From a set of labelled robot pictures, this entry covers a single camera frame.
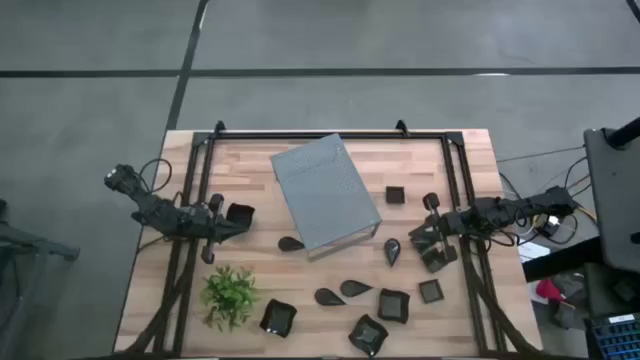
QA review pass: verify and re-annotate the blue parts organiser box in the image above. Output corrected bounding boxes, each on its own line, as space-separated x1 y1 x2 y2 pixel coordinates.
584 313 640 360

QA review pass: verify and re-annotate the grey stand base plate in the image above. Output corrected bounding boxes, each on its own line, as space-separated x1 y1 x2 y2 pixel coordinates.
583 127 640 274

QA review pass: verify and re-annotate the black floor beam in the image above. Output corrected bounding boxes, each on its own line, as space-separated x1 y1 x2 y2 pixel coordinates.
522 235 604 283

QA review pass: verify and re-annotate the white power adapter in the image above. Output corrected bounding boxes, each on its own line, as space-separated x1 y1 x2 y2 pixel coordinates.
532 213 564 239

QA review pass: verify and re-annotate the white paper sheet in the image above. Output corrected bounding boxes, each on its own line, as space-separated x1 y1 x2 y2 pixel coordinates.
517 239 551 264

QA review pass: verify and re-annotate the black teardrop plate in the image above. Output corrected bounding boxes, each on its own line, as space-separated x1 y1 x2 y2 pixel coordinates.
339 279 374 298
313 287 347 308
383 237 402 268
277 235 306 253

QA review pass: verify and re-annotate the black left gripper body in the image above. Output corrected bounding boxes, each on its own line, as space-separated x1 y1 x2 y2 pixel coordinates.
192 194 225 265

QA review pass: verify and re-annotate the black stand pole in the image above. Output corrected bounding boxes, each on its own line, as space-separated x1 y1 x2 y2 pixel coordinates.
603 117 640 150

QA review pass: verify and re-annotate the yellow cable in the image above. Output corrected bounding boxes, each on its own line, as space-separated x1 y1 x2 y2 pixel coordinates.
562 197 599 224

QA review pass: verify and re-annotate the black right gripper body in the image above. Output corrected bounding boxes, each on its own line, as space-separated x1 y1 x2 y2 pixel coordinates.
422 191 472 262

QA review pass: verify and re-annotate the black aluminium table frame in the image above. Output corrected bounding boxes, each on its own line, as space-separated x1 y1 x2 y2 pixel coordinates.
119 119 539 359

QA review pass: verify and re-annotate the black wavy square plate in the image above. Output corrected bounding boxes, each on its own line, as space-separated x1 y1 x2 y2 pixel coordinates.
226 202 256 229
347 313 390 358
376 287 412 325
258 298 299 339

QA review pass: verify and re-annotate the dark storage case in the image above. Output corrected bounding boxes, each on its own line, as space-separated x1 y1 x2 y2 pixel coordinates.
582 262 640 319

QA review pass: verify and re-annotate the green artificial plant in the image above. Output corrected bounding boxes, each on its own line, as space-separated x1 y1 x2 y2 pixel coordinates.
199 264 262 334

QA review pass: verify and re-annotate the grey chair base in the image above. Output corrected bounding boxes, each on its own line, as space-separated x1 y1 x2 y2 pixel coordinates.
0 198 81 321

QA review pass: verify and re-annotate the grey perforated metal shelf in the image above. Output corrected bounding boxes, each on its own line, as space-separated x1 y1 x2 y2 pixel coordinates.
270 132 384 263

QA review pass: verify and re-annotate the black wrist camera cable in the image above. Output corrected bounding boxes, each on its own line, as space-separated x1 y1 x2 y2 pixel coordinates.
469 197 531 250
138 158 173 194

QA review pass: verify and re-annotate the red cloth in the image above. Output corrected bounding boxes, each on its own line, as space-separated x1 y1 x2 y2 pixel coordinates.
535 278 566 304

